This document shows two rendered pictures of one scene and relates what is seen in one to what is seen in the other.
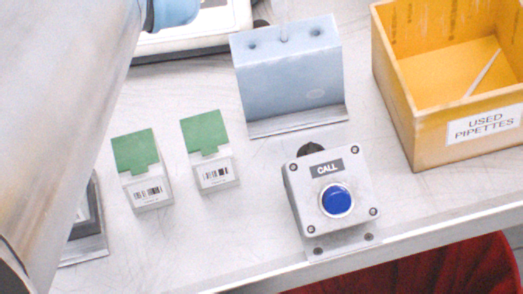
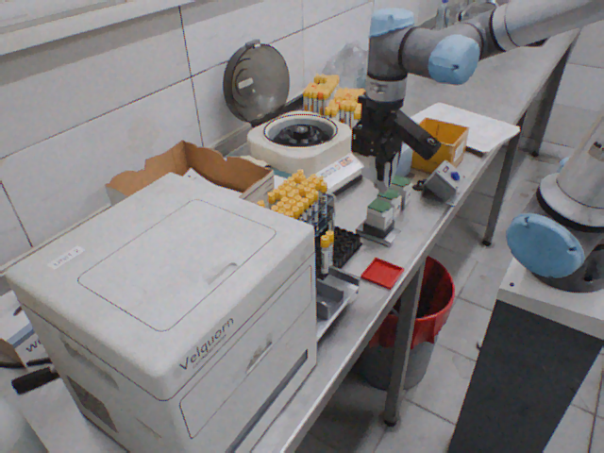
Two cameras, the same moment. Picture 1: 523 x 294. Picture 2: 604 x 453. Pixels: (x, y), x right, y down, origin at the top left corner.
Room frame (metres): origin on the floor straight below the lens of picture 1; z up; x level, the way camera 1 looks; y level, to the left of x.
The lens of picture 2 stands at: (0.07, 0.94, 1.54)
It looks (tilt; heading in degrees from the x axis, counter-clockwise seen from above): 37 degrees down; 310
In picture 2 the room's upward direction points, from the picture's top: 2 degrees counter-clockwise
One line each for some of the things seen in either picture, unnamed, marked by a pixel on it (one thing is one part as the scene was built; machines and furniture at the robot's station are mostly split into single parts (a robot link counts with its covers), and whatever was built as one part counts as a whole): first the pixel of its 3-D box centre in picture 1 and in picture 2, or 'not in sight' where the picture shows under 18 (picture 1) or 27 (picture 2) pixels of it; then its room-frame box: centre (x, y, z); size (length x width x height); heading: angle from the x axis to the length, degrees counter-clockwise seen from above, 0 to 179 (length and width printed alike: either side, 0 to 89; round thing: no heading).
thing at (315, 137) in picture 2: not in sight; (300, 140); (0.82, 0.07, 0.97); 0.15 x 0.15 x 0.07
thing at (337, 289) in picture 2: not in sight; (316, 310); (0.43, 0.49, 0.92); 0.21 x 0.07 x 0.05; 96
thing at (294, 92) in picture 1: (288, 72); (395, 164); (0.58, -0.04, 0.92); 0.10 x 0.07 x 0.10; 91
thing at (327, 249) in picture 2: not in sight; (326, 238); (0.53, 0.33, 0.93); 0.17 x 0.09 x 0.11; 96
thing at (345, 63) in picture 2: not in sight; (343, 73); (1.03, -0.43, 0.97); 0.26 x 0.17 x 0.19; 110
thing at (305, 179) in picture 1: (323, 173); (437, 179); (0.46, -0.05, 0.92); 0.13 x 0.07 x 0.08; 6
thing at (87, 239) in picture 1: (71, 212); (378, 227); (0.49, 0.19, 0.89); 0.09 x 0.05 x 0.04; 4
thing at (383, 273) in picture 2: not in sight; (382, 273); (0.41, 0.30, 0.88); 0.07 x 0.07 x 0.01; 6
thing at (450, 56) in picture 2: not in sight; (444, 54); (0.40, 0.18, 1.30); 0.11 x 0.11 x 0.08; 84
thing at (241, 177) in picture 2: not in sight; (195, 204); (0.82, 0.43, 0.95); 0.29 x 0.25 x 0.15; 6
